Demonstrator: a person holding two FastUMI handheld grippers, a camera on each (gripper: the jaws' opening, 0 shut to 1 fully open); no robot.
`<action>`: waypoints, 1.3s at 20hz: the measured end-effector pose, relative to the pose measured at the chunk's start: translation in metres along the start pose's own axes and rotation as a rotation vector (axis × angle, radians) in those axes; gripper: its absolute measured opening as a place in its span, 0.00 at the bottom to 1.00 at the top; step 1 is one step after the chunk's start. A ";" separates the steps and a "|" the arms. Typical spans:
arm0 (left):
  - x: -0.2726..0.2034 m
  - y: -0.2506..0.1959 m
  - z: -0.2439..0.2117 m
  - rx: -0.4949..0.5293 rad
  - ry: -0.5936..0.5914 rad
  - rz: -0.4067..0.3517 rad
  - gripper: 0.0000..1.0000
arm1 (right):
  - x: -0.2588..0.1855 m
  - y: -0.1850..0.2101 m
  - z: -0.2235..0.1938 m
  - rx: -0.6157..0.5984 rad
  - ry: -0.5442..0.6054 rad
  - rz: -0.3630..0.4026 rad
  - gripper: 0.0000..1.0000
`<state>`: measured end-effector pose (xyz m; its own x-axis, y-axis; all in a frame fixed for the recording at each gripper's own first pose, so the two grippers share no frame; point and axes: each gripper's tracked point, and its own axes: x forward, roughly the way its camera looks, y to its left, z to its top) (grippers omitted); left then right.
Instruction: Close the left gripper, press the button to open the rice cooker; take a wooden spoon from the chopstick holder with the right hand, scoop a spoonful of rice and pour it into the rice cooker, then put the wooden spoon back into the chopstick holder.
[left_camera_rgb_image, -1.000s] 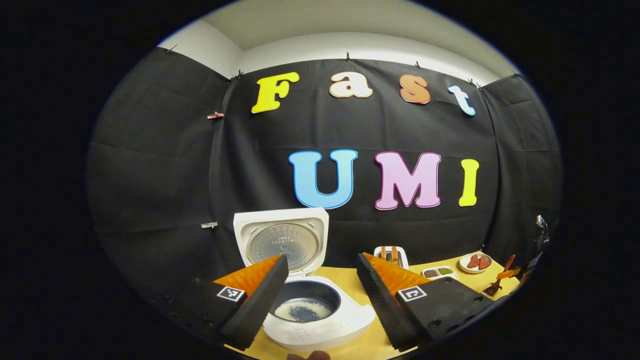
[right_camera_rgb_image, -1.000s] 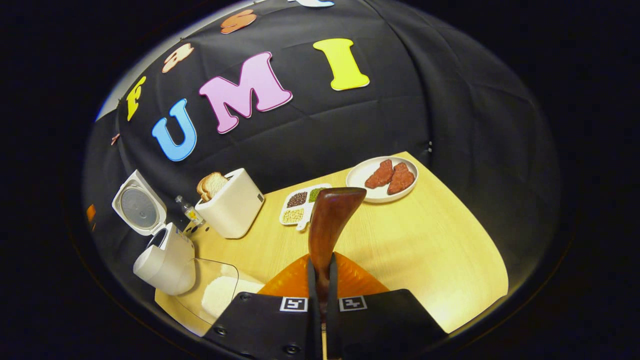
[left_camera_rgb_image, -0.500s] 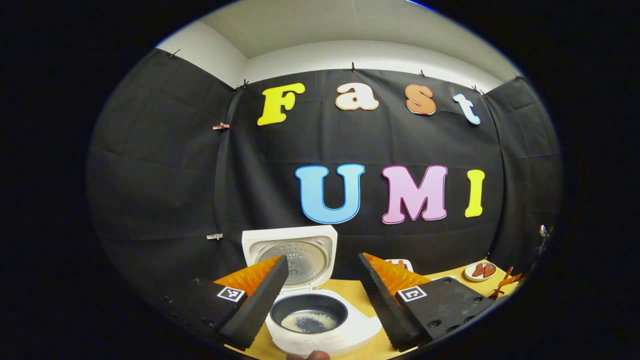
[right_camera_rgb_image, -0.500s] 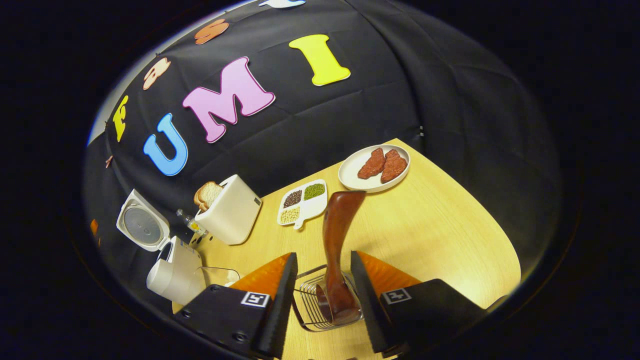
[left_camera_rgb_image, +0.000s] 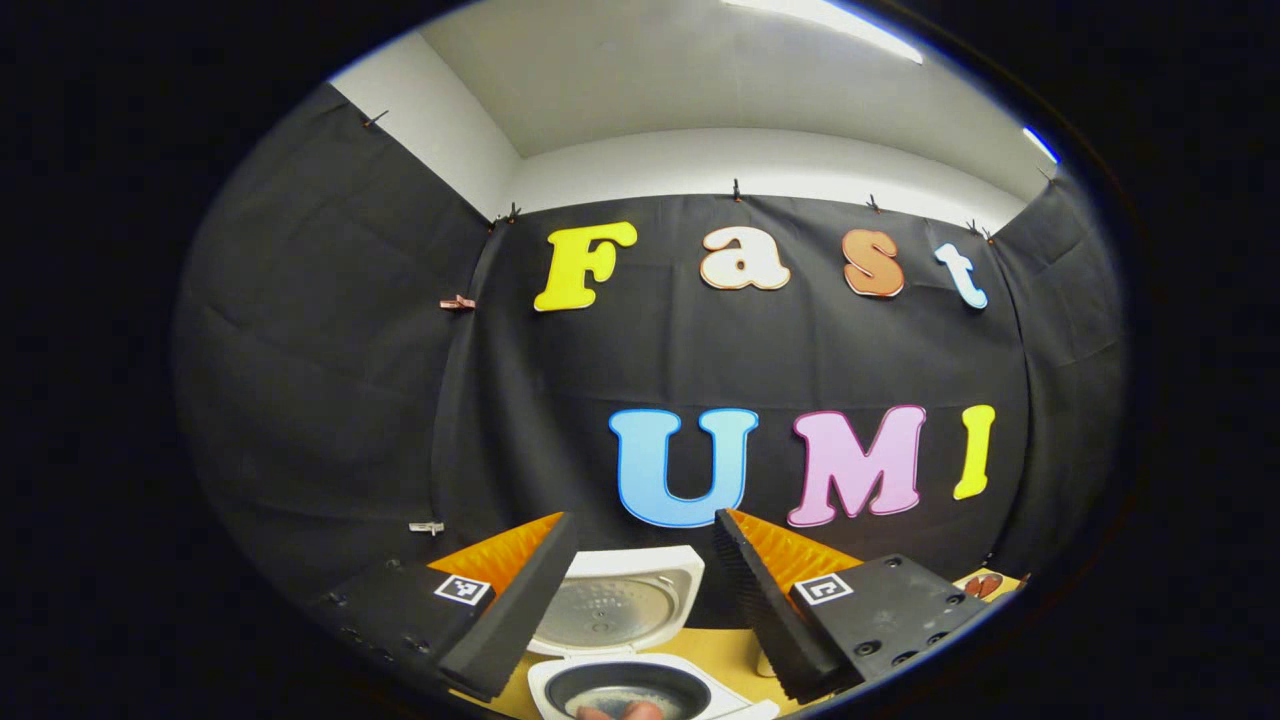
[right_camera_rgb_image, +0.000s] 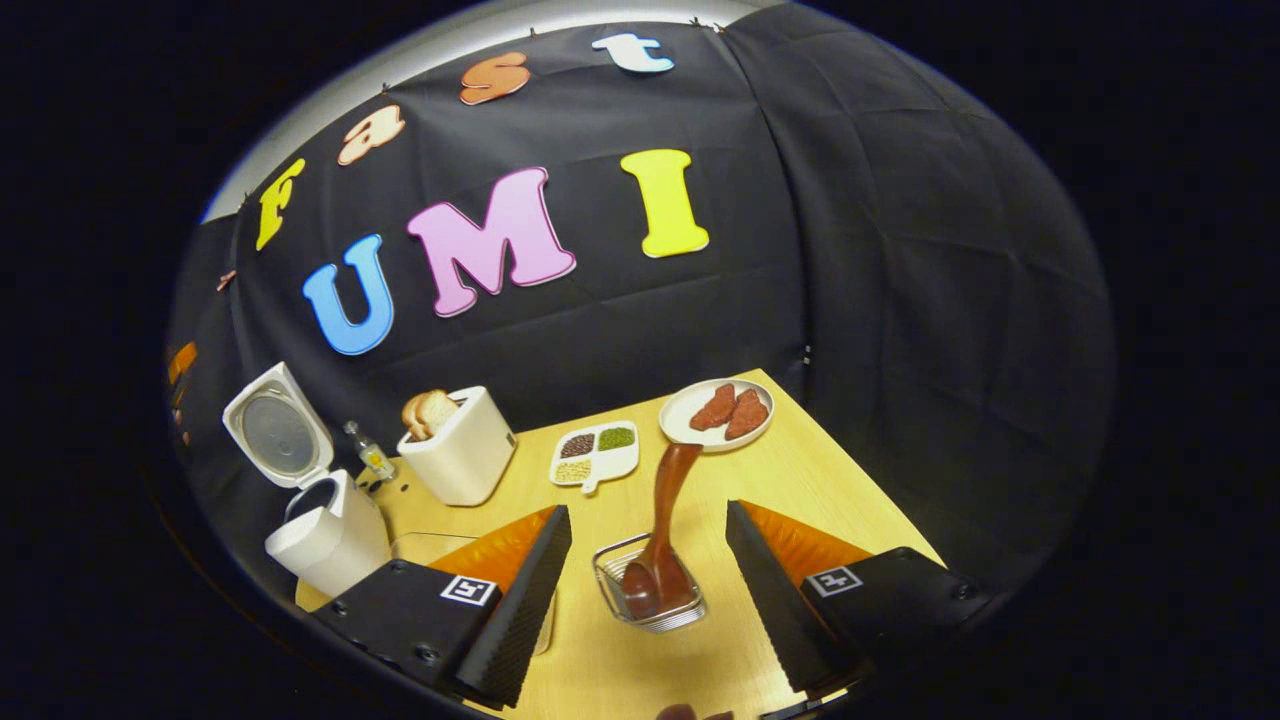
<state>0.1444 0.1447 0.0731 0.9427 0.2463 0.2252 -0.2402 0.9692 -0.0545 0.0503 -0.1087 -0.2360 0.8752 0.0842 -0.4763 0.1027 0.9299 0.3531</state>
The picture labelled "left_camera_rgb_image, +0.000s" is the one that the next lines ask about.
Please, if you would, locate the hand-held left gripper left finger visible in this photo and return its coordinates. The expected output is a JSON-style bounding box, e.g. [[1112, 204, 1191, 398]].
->
[[315, 512, 579, 703]]

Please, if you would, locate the black backdrop cloth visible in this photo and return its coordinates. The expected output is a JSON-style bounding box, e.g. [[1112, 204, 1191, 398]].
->
[[172, 85, 1129, 641]]

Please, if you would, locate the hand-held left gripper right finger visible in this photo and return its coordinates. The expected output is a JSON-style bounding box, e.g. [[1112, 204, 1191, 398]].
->
[[714, 508, 991, 704]]

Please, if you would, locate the white rice cooker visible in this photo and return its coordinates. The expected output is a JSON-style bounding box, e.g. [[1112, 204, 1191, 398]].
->
[[527, 545, 781, 720]]

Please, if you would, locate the white round plate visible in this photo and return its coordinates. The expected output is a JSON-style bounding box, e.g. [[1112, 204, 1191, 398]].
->
[[952, 568, 1023, 603]]

